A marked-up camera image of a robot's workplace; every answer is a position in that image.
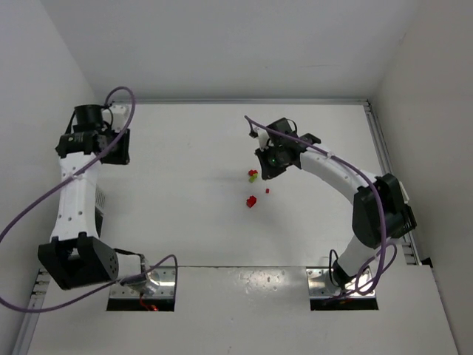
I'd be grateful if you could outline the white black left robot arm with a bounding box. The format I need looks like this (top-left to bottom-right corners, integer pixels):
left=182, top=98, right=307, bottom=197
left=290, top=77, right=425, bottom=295
left=38, top=104, right=130, bottom=290

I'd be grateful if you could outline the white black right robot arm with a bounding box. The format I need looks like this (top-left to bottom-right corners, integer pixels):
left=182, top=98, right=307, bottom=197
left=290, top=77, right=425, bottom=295
left=248, top=118, right=417, bottom=290

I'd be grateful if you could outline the white left slotted bin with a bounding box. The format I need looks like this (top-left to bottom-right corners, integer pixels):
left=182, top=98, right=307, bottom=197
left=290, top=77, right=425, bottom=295
left=95, top=186, right=106, bottom=212

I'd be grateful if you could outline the black left slotted bin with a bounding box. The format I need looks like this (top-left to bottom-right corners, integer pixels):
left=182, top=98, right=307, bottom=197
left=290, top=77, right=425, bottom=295
left=95, top=207, right=103, bottom=238

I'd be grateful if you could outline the black slotted bin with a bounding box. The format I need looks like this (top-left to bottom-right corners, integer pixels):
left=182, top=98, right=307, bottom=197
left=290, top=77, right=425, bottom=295
left=95, top=207, right=103, bottom=238
left=400, top=203, right=417, bottom=236

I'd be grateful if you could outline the black right slotted bin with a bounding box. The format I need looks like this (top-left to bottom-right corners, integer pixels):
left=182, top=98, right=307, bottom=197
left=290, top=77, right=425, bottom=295
left=400, top=203, right=417, bottom=236

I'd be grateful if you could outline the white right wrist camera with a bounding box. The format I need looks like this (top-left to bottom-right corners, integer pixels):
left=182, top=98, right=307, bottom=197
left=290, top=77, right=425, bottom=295
left=249, top=127, right=273, bottom=151

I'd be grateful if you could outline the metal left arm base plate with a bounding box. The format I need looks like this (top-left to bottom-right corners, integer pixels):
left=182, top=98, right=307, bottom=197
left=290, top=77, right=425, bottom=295
left=109, top=266, right=176, bottom=300

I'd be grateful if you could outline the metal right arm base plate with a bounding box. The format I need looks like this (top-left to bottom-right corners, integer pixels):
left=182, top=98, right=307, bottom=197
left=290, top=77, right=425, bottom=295
left=305, top=266, right=376, bottom=297

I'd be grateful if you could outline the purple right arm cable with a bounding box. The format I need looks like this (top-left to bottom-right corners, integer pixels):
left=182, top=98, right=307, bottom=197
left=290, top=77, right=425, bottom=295
left=243, top=115, right=398, bottom=301

